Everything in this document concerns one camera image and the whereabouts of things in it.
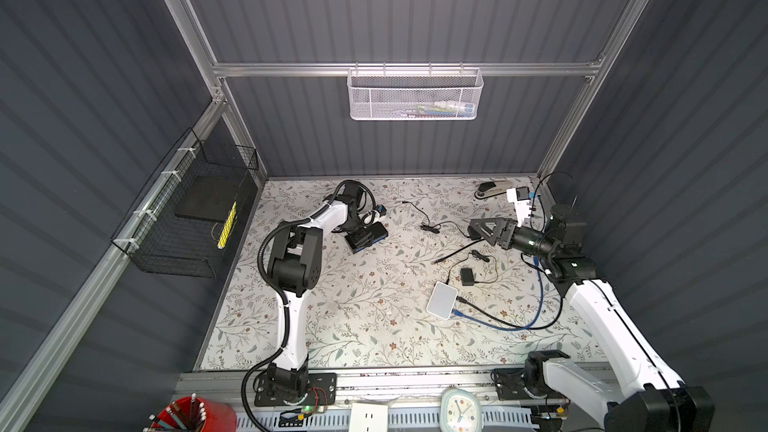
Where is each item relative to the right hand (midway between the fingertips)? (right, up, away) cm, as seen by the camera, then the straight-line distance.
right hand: (480, 227), depth 72 cm
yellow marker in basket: (-61, 0, -1) cm, 61 cm away
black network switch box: (-26, -3, +31) cm, 40 cm away
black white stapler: (+16, +12, +38) cm, 43 cm away
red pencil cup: (-63, -38, -11) cm, 74 cm away
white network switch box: (-7, -23, +15) cm, 28 cm away
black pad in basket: (-69, +7, +5) cm, 70 cm away
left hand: (-32, -5, +31) cm, 45 cm away
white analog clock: (-6, -43, -3) cm, 43 cm away
